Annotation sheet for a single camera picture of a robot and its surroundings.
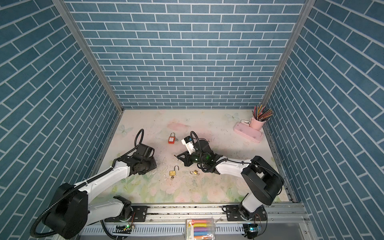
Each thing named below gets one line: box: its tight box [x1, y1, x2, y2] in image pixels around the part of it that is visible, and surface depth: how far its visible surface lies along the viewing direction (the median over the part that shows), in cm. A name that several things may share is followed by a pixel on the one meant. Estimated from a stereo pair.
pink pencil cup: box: [249, 117, 266, 131], surface depth 106 cm
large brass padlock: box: [169, 165, 180, 176], surface depth 90 cm
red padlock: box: [168, 132, 176, 144], surface depth 103 cm
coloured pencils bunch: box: [252, 104, 274, 122], surface depth 104 cm
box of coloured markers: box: [185, 218, 215, 240], surface depth 70 cm
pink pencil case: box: [233, 121, 264, 143], surface depth 108 cm
